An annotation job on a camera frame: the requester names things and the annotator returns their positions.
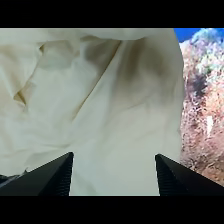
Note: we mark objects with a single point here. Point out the cream shirt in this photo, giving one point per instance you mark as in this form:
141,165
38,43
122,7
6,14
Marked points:
110,110

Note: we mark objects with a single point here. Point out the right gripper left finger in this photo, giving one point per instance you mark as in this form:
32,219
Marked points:
50,180

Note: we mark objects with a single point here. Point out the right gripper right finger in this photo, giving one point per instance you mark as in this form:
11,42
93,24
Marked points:
180,181

